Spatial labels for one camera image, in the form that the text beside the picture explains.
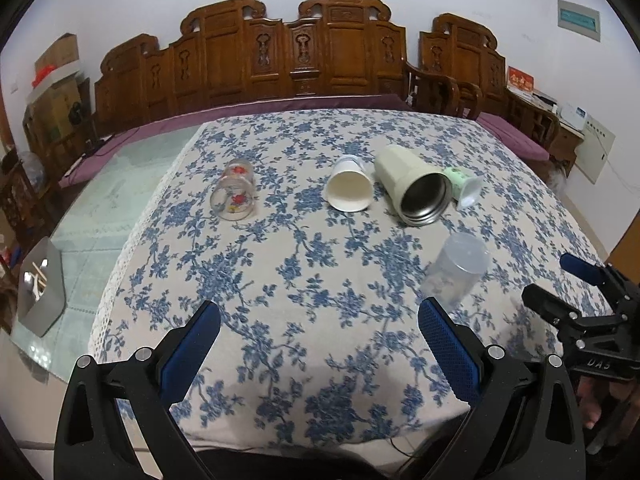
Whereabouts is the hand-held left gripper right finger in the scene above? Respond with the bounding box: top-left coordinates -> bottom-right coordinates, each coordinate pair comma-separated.
417,297 -> 587,480

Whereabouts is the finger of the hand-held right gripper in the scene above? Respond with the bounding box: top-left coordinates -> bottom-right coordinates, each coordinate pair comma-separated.
522,283 -> 583,335
559,253 -> 627,311

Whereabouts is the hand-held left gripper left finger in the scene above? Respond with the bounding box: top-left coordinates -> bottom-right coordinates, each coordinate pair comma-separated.
52,301 -> 222,480

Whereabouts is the clear plastic cup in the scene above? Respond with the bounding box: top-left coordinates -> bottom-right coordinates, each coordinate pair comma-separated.
419,232 -> 492,307

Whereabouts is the small green cup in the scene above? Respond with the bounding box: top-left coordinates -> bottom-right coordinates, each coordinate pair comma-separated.
442,166 -> 485,210

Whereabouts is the floral printed glass cup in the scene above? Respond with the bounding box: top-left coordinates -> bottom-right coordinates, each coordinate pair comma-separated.
209,158 -> 258,221

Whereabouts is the cream steel-lined tumbler cup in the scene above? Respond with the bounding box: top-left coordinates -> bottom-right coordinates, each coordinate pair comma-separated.
374,143 -> 454,227

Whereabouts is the white paper cup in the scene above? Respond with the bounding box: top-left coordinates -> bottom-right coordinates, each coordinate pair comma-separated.
323,155 -> 375,213

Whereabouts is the person's right hand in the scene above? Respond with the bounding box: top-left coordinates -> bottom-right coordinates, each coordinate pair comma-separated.
576,374 -> 621,432

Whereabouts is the wooden side table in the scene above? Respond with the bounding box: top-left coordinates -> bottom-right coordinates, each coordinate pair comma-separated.
504,86 -> 586,177

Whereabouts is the blue floral tablecloth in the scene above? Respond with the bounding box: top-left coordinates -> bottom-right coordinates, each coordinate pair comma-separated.
87,108 -> 616,453

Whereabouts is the small purple seat cushion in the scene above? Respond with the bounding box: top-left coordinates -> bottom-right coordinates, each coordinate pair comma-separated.
475,111 -> 551,162

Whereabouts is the white box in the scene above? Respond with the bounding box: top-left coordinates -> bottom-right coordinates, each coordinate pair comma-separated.
559,103 -> 590,130

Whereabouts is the grey metal bin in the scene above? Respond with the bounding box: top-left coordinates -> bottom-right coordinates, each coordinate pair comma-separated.
17,236 -> 66,338

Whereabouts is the red card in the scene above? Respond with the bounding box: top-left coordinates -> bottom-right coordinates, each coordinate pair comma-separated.
507,65 -> 535,93

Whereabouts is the long purple seat cushion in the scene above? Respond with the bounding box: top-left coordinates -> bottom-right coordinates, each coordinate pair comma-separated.
59,93 -> 417,187

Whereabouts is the dark wooden chair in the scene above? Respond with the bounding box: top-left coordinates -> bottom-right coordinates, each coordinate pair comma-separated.
0,149 -> 57,243

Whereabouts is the carved wooden armchair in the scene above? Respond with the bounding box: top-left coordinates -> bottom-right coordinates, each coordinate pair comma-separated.
404,12 -> 562,161

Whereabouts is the large cardboard box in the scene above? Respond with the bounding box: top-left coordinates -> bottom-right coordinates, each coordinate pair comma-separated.
22,76 -> 92,157

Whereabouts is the carved wooden sofa bench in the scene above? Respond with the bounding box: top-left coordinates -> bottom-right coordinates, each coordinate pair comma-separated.
92,0 -> 410,137

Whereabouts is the small cardboard box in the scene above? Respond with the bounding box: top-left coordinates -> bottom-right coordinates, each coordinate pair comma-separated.
33,33 -> 81,79

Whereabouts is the black cable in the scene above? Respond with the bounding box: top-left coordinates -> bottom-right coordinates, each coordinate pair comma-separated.
388,436 -> 426,461

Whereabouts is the white wall panel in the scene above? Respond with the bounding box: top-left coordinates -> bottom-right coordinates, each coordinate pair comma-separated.
574,114 -> 617,184

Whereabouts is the grey wall electrical panel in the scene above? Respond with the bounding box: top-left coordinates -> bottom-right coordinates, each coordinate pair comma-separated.
557,0 -> 602,42

